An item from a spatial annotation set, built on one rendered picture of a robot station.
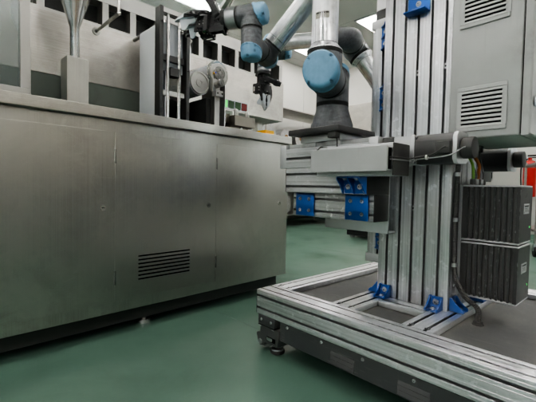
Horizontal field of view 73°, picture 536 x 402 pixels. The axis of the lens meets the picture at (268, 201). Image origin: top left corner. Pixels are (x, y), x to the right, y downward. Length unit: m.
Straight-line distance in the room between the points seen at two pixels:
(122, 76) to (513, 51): 1.82
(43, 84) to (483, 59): 1.85
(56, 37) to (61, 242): 1.11
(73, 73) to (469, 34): 1.54
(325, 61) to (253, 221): 1.03
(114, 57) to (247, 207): 1.10
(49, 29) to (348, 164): 1.64
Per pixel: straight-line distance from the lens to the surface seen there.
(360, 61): 1.99
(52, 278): 1.52
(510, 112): 1.20
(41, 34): 2.20
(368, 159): 1.04
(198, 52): 2.60
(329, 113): 1.31
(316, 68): 1.21
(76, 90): 1.89
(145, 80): 2.15
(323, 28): 1.28
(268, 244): 2.06
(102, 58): 2.26
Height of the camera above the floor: 0.61
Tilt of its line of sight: 2 degrees down
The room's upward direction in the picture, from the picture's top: 1 degrees clockwise
